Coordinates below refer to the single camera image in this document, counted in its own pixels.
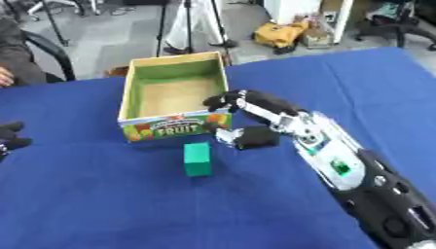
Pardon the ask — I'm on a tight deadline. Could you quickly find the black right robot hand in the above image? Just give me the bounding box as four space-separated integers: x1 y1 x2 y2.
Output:
200 89 304 152

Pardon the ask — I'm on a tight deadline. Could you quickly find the person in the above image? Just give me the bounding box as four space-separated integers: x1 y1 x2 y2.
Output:
162 0 240 55
0 3 50 88

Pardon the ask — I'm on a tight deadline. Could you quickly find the cardboard box with green inside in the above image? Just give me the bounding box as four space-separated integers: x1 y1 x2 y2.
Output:
116 51 236 144

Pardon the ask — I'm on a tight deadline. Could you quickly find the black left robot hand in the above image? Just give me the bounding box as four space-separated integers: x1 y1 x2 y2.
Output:
0 121 34 162

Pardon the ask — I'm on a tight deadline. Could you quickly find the green rectangular block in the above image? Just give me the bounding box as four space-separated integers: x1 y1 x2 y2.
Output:
182 141 215 178

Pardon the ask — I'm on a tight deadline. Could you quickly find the black office chair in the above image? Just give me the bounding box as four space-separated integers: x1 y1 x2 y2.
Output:
354 0 436 52

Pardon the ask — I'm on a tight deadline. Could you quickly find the black tripod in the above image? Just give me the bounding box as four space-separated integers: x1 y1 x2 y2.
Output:
155 0 236 58
37 0 72 48

